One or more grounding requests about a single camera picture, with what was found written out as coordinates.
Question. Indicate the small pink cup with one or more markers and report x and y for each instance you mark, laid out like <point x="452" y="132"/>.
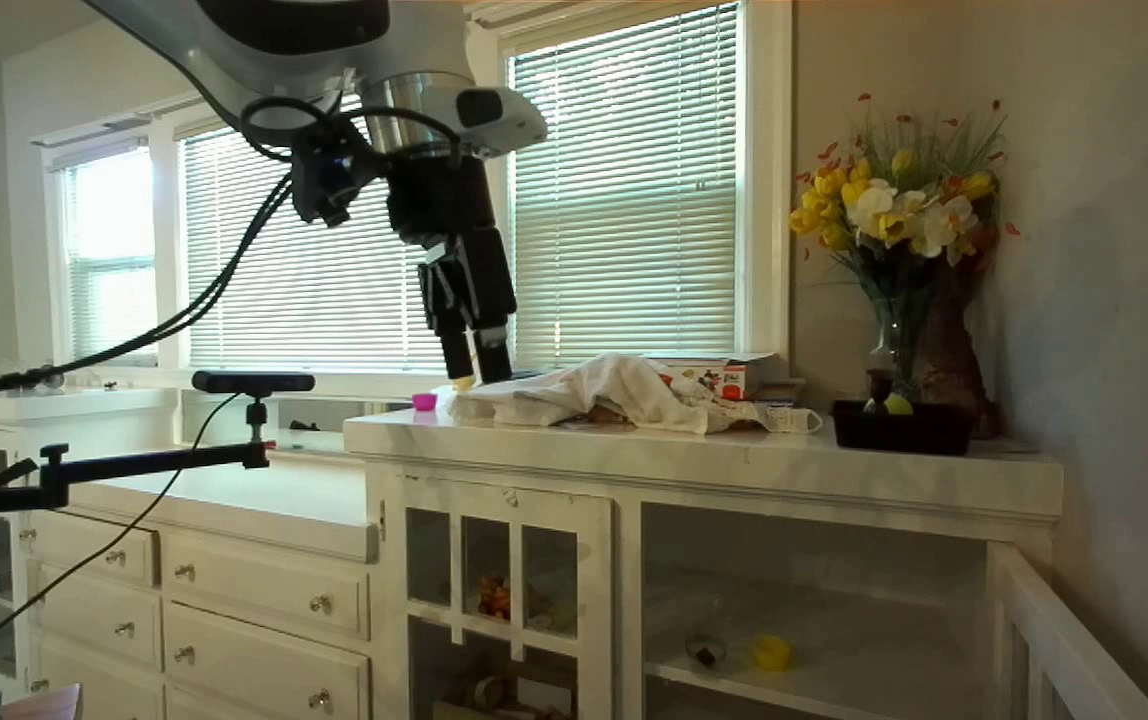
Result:
<point x="425" y="400"/>

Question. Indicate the black stereo camera bar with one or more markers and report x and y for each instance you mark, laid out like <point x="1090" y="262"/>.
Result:
<point x="254" y="380"/>

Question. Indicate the brown ceramic vase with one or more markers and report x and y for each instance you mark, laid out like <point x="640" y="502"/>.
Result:
<point x="956" y="363"/>

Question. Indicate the tall window with blinds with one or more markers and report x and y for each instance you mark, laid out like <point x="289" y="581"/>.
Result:
<point x="625" y="200"/>

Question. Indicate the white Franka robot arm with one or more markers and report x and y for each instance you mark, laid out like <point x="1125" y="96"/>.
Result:
<point x="334" y="41"/>

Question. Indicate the small red orange object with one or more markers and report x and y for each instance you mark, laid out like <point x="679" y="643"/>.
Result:
<point x="492" y="596"/>

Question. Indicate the black rectangular tray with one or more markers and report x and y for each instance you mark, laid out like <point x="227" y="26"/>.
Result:
<point x="902" y="430"/>

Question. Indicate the white tall counter cabinet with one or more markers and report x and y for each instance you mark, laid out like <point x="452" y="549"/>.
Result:
<point x="734" y="465"/>

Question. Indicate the clear glass vase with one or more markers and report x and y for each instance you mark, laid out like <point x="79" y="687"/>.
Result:
<point x="899" y="346"/>

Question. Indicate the wide window with blinds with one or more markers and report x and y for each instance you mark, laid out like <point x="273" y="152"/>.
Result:
<point x="294" y="292"/>

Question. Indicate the white terry cloth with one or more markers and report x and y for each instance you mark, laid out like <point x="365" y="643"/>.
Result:
<point x="614" y="393"/>

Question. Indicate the white low drawer cabinet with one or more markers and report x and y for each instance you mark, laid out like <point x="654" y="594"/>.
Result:
<point x="266" y="502"/>

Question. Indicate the white side cabinet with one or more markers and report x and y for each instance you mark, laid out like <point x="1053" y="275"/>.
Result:
<point x="13" y="406"/>

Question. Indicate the small green fruit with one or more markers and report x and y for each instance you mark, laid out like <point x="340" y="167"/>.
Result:
<point x="899" y="400"/>

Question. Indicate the pink teal object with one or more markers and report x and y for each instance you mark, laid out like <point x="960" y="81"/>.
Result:
<point x="27" y="707"/>

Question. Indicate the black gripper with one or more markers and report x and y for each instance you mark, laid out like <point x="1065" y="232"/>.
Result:
<point x="439" y="200"/>

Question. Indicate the yellow white flower bouquet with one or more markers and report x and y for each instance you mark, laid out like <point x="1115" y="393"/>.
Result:
<point x="899" y="206"/>

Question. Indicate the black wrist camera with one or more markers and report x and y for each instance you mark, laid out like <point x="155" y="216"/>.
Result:
<point x="324" y="174"/>

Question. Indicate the narrow window with blinds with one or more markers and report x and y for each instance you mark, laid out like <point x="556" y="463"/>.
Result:
<point x="104" y="253"/>

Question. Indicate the white cabinet drawer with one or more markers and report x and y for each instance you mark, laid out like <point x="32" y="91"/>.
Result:
<point x="266" y="660"/>
<point x="94" y="549"/>
<point x="97" y="619"/>
<point x="266" y="587"/>

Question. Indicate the white red puzzle box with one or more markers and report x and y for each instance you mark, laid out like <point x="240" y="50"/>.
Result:
<point x="734" y="379"/>

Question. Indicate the white open cabinet door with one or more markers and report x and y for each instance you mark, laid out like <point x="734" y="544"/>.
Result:
<point x="1065" y="643"/>

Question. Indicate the white glass pane cabinet door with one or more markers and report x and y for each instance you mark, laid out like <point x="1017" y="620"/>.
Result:
<point x="506" y="506"/>

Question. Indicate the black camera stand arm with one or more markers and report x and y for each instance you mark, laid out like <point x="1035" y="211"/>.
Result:
<point x="134" y="463"/>

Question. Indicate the dark items behind glass door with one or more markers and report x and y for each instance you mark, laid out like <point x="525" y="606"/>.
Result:
<point x="492" y="690"/>

